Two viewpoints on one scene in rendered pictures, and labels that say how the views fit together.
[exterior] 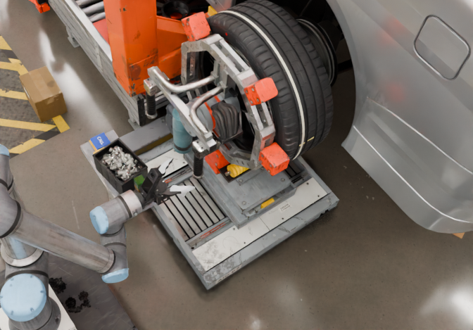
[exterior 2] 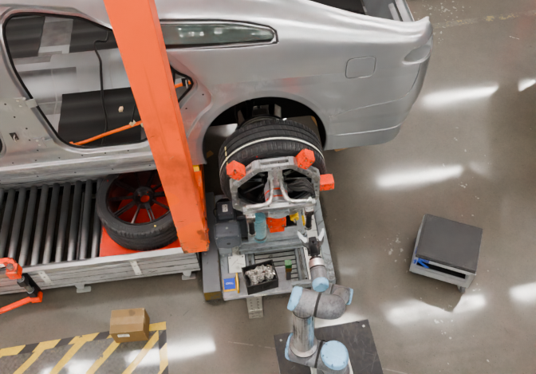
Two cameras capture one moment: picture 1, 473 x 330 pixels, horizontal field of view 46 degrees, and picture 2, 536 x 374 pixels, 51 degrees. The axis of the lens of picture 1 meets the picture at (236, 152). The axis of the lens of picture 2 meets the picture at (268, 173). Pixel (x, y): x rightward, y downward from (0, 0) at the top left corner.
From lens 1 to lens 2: 1.96 m
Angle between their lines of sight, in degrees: 29
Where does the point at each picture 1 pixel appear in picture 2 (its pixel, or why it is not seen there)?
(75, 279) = not seen: hidden behind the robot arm
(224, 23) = (251, 153)
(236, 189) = (288, 230)
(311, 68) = (301, 129)
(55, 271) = not seen: hidden behind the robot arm
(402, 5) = (331, 66)
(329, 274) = (355, 214)
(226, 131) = (311, 190)
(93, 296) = (326, 337)
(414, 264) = (370, 170)
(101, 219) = (324, 281)
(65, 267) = not seen: hidden behind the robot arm
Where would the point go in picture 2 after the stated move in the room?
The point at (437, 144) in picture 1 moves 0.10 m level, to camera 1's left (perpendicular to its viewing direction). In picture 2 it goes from (380, 102) to (371, 112)
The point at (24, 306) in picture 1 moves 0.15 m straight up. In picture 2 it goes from (343, 353) to (345, 344)
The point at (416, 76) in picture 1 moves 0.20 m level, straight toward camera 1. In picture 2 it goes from (353, 86) to (374, 108)
